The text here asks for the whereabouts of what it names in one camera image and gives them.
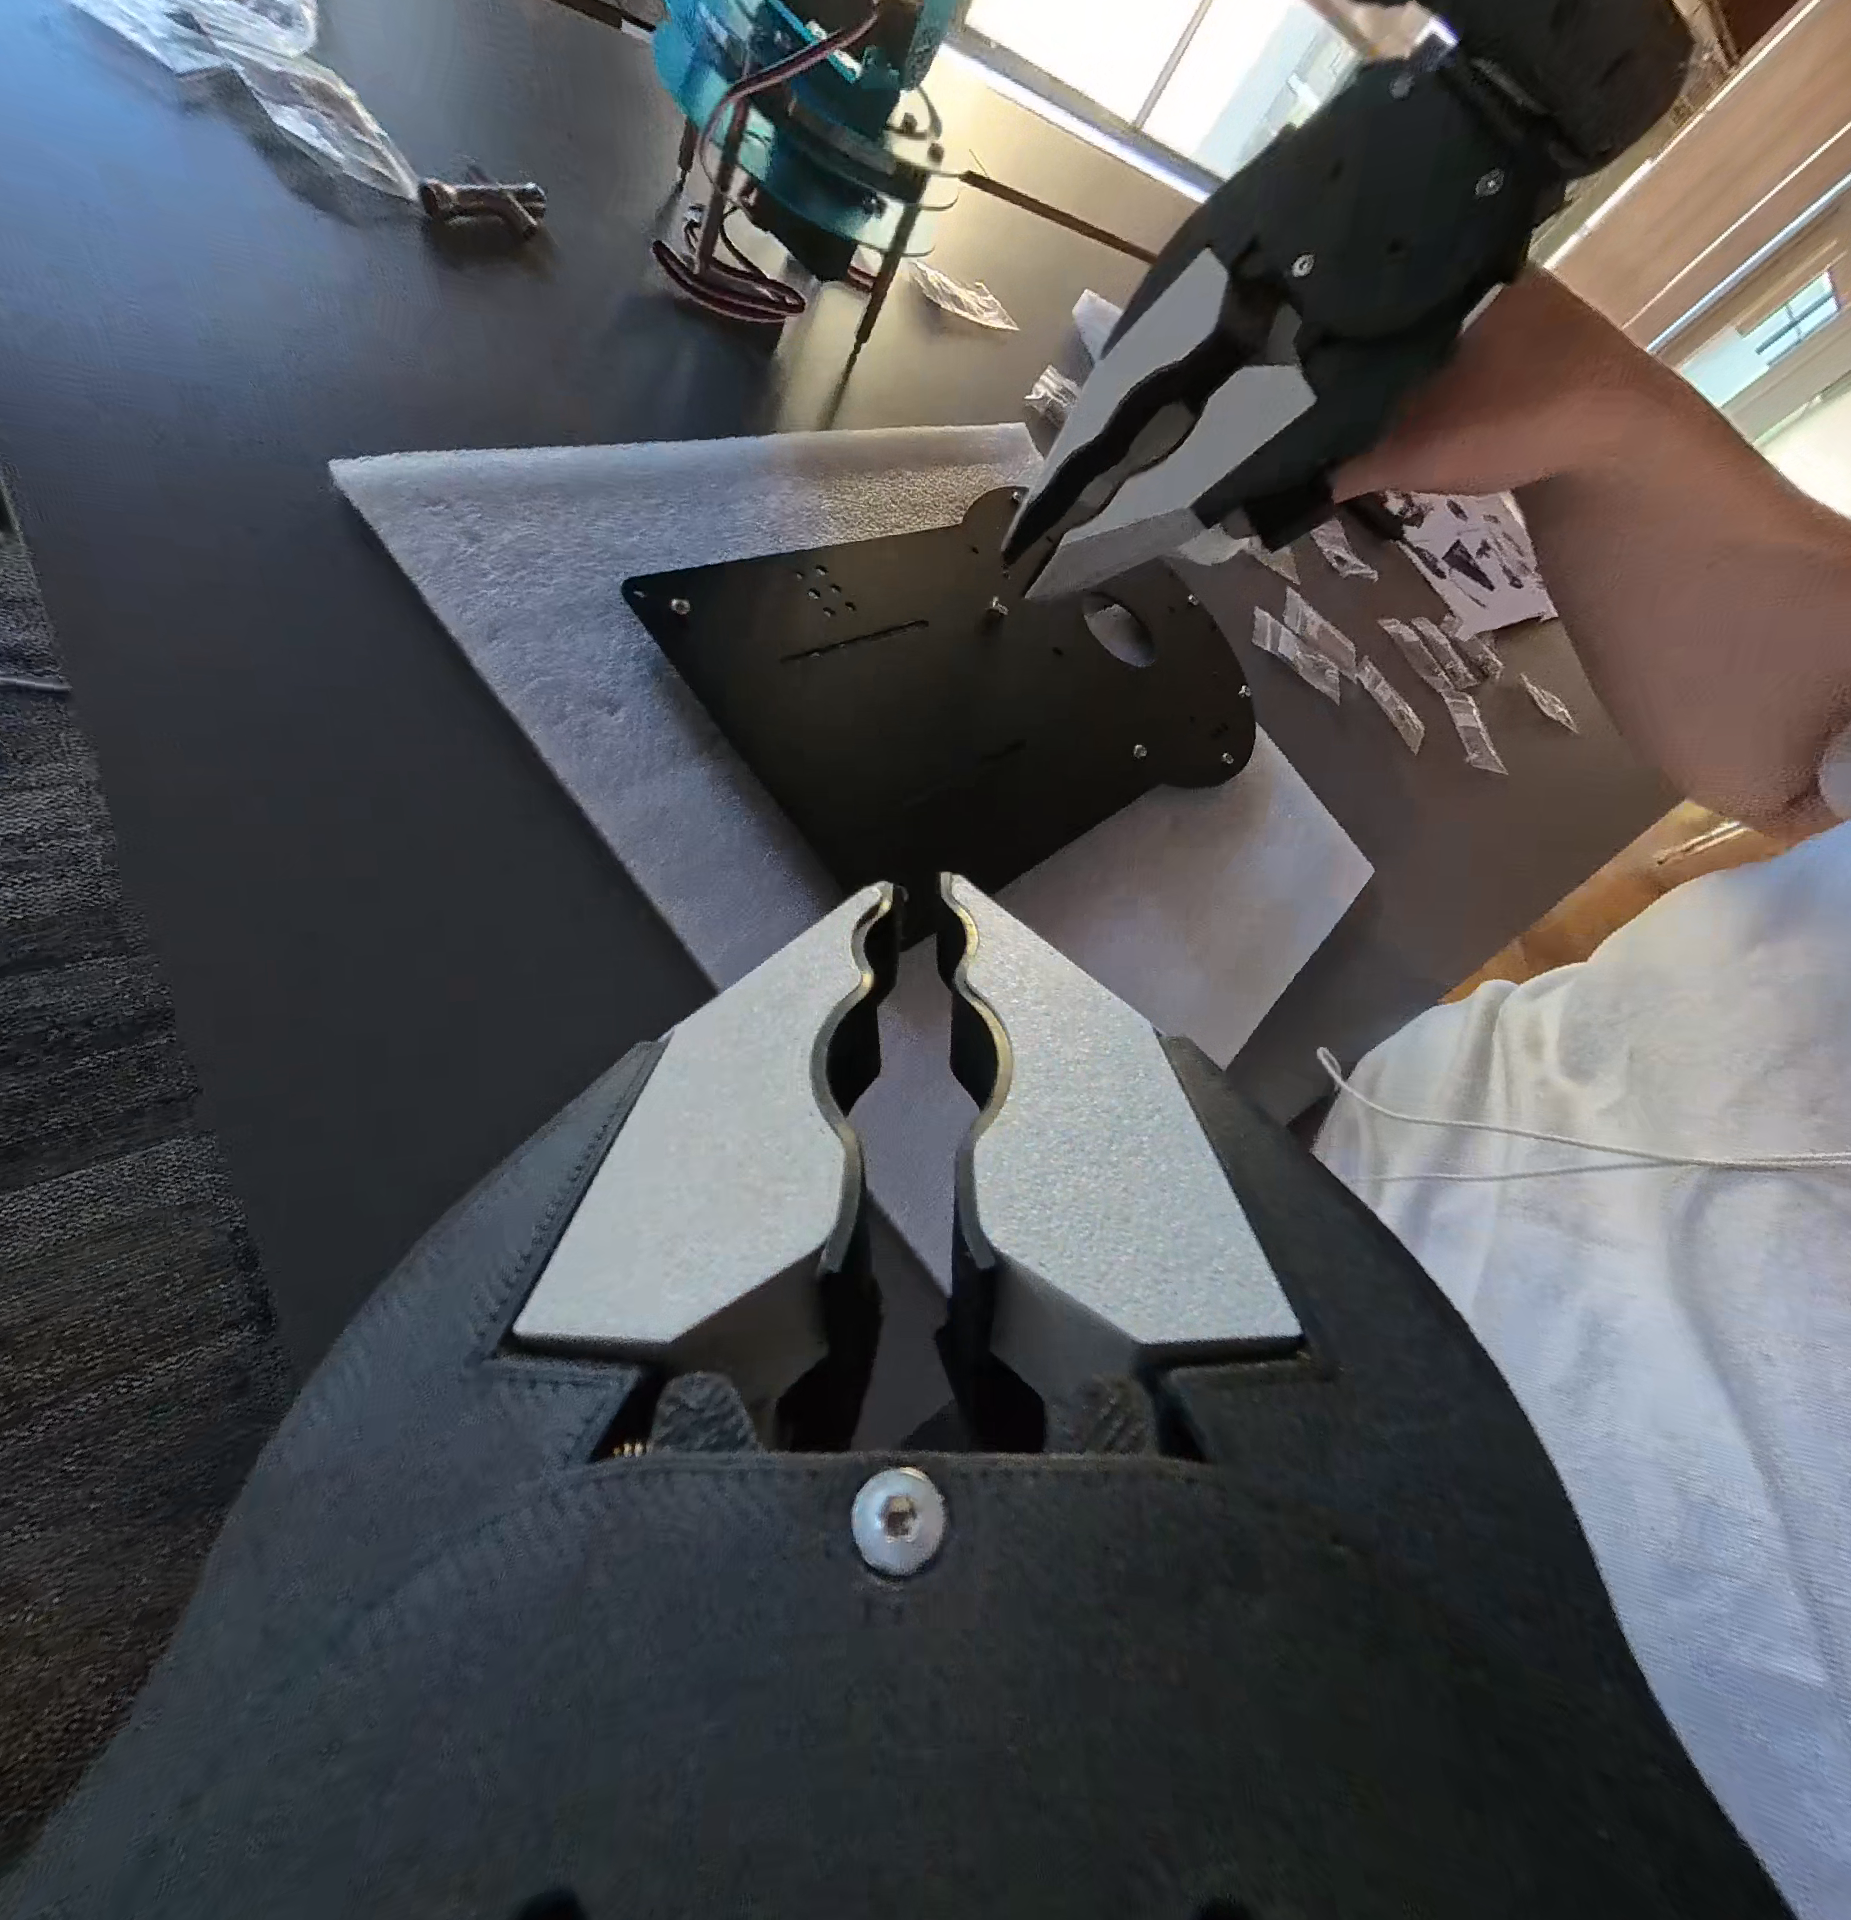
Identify thin white cord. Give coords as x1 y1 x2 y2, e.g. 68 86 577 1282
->
1315 1045 1851 1181

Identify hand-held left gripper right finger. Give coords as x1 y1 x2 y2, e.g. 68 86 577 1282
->
937 874 1307 1356

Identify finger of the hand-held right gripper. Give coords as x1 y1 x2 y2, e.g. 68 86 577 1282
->
1001 245 1244 594
1033 357 1319 605

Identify crumpled clear plastic wrap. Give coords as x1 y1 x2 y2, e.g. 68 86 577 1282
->
242 59 416 196
71 0 320 64

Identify scattered labelled zip bags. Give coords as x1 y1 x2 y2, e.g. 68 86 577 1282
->
911 263 1584 777

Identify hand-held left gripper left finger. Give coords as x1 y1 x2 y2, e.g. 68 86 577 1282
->
512 883 904 1369

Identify printed instruction manual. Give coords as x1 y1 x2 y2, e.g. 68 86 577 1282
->
1374 486 1559 628

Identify white foam sheet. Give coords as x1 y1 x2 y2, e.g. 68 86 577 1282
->
329 423 1377 1291

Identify black metal base plate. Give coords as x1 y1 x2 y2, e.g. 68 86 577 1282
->
622 488 1260 940

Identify large glass window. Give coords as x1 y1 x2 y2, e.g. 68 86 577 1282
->
963 0 1361 185

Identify red brown servo cable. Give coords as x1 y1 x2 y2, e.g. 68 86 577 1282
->
652 141 810 319

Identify person's right forearm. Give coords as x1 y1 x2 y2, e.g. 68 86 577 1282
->
1323 266 1851 842

